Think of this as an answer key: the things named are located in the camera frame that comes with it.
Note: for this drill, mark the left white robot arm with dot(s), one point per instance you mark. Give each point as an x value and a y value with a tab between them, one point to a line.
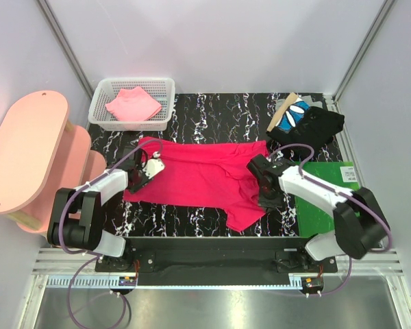
76	223

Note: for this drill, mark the black folded t-shirt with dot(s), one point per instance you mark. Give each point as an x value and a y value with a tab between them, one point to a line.
317	128

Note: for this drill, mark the grey folded t-shirt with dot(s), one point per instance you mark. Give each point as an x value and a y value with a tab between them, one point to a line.
308	99

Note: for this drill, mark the light pink folded t-shirt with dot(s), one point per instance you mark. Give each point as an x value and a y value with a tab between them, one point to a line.
133	105

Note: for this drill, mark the crimson red t-shirt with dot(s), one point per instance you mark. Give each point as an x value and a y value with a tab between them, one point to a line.
205	175

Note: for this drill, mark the blue white graphic t-shirt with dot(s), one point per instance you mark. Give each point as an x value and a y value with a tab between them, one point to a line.
293	115

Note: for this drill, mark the aluminium rail frame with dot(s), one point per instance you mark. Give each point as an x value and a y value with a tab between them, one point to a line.
368	293

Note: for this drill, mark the white plastic mesh basket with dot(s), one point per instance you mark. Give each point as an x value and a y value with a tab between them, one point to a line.
161	89

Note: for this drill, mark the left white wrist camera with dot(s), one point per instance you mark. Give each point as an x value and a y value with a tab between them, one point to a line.
153	167

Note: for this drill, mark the pink three-tier wooden shelf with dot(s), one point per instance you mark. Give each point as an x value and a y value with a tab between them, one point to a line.
41	151

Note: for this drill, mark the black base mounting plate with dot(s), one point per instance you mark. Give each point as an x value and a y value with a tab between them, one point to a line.
215	262

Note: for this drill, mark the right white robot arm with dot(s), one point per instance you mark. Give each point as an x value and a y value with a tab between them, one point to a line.
359	223

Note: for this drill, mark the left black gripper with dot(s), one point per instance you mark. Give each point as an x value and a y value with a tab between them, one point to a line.
145	179

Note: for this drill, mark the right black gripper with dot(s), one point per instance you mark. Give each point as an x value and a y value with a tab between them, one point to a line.
267	204

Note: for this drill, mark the white slotted cable duct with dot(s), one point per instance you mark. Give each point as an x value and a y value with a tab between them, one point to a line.
97	282

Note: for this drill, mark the tan folded t-shirt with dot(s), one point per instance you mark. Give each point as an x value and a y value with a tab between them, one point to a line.
291	99

